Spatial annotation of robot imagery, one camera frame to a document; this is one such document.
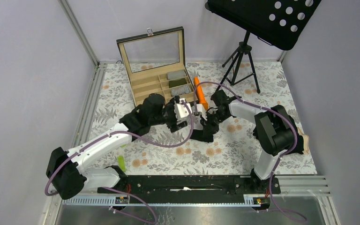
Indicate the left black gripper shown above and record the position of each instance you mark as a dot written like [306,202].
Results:
[173,125]

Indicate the floral tablecloth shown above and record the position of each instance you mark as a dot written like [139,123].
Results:
[234,150]

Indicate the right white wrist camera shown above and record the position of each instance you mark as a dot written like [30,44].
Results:
[200,111]

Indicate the green clip lower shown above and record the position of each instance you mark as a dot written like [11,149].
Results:
[121,163]

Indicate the dark green rolled cloth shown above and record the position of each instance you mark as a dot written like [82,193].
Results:
[178,82]

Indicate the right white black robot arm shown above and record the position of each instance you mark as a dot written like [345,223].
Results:
[273,129]

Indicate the black music stand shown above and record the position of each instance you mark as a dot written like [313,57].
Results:
[278,23]

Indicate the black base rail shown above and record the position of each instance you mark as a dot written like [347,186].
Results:
[195,189]

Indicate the grey striped underwear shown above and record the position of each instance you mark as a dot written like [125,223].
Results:
[182,90]

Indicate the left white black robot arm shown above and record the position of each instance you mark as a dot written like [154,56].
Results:
[69,171]

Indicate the orange cylinder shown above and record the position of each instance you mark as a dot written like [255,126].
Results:
[200,94]

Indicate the wooden compartment box glass lid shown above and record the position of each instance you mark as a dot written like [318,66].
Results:
[149,57]

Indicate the aluminium frame rails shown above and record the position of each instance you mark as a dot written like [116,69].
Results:
[208,41]

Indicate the beige garment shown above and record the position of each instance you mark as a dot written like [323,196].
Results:
[304,142]

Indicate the grey rolled cloth in box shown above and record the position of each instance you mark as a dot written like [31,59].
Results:
[176,74]

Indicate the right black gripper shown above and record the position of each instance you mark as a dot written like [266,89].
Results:
[209,128]

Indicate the black underwear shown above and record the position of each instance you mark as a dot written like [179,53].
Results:
[206,134]

